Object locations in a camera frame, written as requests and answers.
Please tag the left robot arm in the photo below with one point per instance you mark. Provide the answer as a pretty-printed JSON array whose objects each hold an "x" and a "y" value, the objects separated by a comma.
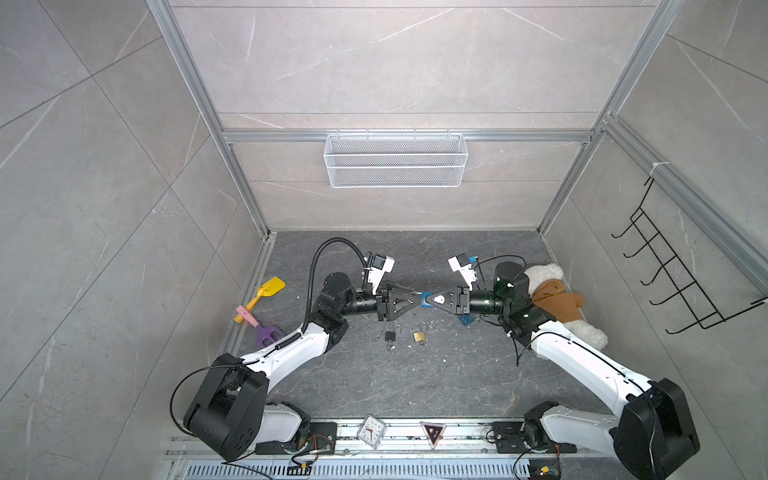
[{"x": 230, "y": 411}]

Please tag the red triangle warning sign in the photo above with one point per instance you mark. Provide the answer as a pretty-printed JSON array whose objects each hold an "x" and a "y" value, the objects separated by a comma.
[{"x": 434, "y": 432}]

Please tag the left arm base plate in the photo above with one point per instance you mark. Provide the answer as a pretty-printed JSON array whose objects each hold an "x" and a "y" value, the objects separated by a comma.
[{"x": 315, "y": 435}]

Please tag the pink purple toy shovel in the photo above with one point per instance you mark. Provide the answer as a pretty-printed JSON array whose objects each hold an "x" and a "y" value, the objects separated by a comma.
[{"x": 266, "y": 334}]

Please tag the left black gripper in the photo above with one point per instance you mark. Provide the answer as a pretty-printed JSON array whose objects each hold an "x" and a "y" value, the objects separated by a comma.
[{"x": 383, "y": 309}]

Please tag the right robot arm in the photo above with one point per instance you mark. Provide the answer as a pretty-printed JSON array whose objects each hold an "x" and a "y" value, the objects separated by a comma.
[{"x": 649, "y": 428}]

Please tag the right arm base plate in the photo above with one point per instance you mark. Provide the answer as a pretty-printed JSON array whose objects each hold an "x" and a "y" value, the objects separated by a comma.
[{"x": 519, "y": 436}]

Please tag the white teddy bear brown hoodie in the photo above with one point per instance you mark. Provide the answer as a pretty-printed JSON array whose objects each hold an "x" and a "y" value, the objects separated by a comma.
[{"x": 548, "y": 292}]

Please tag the wrist white camera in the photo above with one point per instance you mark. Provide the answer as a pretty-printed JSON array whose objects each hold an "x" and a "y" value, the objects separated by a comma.
[
  {"x": 463, "y": 264},
  {"x": 377, "y": 266}
]

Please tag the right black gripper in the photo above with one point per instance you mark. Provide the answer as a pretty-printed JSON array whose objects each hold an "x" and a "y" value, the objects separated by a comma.
[{"x": 460, "y": 297}]

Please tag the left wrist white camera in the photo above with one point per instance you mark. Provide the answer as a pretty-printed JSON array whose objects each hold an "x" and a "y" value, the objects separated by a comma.
[{"x": 377, "y": 266}]

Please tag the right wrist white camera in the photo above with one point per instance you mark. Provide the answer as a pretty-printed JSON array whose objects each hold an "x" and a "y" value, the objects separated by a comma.
[{"x": 463, "y": 264}]

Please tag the yellow toy shovel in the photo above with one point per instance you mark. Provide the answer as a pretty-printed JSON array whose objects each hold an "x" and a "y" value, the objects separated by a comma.
[{"x": 268, "y": 289}]

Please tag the black wire hook rack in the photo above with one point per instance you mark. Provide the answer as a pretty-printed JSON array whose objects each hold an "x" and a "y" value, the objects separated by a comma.
[{"x": 670, "y": 265}]

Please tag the white wire mesh basket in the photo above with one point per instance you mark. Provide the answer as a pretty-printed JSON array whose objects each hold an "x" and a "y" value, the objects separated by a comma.
[{"x": 395, "y": 160}]

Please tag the small white clock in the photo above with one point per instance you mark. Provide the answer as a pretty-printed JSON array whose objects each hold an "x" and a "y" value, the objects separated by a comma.
[{"x": 372, "y": 431}]

